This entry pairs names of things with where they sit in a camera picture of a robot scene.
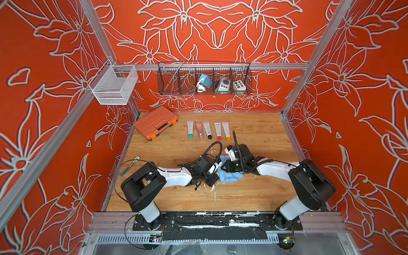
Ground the blue microfiber cloth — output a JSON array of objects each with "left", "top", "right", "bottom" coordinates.
[{"left": 217, "top": 155, "right": 244, "bottom": 183}]

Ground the white button box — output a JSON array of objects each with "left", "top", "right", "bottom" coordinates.
[{"left": 233, "top": 80, "right": 247, "bottom": 95}]

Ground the pink cap toothpaste tube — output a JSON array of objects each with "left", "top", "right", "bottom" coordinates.
[{"left": 214, "top": 123, "right": 222, "bottom": 141}]

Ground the black wire basket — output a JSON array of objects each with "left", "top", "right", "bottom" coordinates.
[{"left": 157, "top": 61, "right": 253, "bottom": 96}]

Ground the orange tool case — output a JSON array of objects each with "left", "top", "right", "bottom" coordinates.
[{"left": 134, "top": 106, "right": 178, "bottom": 141}]

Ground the teal white charger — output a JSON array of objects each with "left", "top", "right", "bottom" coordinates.
[{"left": 196, "top": 74, "right": 213, "bottom": 93}]

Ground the green cap toothpaste tube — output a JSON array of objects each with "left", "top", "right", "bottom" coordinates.
[{"left": 187, "top": 121, "right": 194, "bottom": 139}]

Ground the ratchet wrench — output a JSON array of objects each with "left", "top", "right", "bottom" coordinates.
[{"left": 120, "top": 156, "right": 140, "bottom": 177}]

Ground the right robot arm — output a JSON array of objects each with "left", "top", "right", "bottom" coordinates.
[{"left": 221, "top": 132, "right": 336, "bottom": 230}]

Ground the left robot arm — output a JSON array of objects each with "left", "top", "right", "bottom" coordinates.
[{"left": 121, "top": 141, "right": 223, "bottom": 230}]

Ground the white round dial device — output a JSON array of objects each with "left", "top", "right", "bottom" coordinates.
[{"left": 215, "top": 76, "right": 231, "bottom": 95}]

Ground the orange cap toothpaste tube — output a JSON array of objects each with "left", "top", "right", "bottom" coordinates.
[{"left": 222, "top": 122, "right": 231, "bottom": 141}]

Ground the pink translucent tube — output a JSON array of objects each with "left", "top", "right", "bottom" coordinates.
[{"left": 195, "top": 122, "right": 204, "bottom": 140}]

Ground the black cap white tube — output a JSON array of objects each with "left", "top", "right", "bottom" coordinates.
[{"left": 203, "top": 122, "right": 213, "bottom": 140}]

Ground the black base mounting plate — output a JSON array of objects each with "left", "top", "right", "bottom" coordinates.
[{"left": 133, "top": 211, "right": 303, "bottom": 243}]

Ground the clear plastic bin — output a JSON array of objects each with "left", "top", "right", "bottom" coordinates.
[{"left": 90, "top": 66, "right": 139, "bottom": 106}]

